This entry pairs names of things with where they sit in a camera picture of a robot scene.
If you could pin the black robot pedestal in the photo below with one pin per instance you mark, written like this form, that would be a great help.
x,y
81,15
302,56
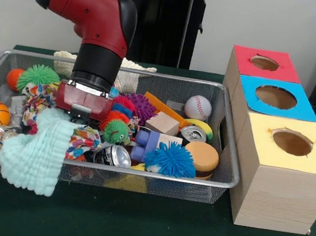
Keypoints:
x,y
164,23

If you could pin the white toy baseball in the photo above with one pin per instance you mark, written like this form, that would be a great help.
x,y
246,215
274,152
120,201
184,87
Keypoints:
x,y
198,108

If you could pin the blue spiky ball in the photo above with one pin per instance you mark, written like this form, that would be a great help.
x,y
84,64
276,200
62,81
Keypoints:
x,y
171,159

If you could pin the toy hamburger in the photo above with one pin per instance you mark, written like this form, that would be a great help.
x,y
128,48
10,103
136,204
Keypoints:
x,y
202,157

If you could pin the cream knitted cloth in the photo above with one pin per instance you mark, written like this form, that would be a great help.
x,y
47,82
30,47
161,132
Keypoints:
x,y
64,54

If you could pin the mint green cloth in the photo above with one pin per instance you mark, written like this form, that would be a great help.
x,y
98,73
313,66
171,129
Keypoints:
x,y
37,151

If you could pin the clear mesh bin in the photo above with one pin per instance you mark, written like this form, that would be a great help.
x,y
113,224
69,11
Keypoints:
x,y
166,187

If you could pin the dark green table cloth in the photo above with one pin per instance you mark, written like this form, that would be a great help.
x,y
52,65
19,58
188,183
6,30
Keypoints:
x,y
103,221

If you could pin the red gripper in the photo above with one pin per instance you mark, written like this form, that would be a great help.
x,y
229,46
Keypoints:
x,y
84,102

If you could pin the wooden cube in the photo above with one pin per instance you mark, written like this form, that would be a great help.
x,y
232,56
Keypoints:
x,y
163,123

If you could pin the wooden box with three holes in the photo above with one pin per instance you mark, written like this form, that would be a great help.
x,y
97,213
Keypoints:
x,y
276,194

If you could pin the green spiky ball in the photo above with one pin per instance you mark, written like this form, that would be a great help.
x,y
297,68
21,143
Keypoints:
x,y
38,74

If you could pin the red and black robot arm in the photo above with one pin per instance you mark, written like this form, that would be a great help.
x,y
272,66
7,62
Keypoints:
x,y
96,14

